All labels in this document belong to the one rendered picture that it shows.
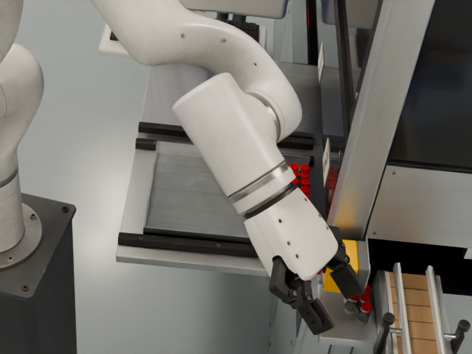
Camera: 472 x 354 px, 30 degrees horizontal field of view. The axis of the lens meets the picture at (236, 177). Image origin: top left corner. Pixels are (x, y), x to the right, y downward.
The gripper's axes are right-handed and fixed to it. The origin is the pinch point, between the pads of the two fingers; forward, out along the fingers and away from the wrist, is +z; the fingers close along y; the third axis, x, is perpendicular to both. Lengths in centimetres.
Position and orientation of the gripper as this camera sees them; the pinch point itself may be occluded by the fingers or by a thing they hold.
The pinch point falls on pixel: (336, 305)
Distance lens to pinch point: 109.7
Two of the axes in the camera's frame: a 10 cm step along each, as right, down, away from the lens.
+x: 6.7, -4.0, -6.2
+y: -5.1, 3.5, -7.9
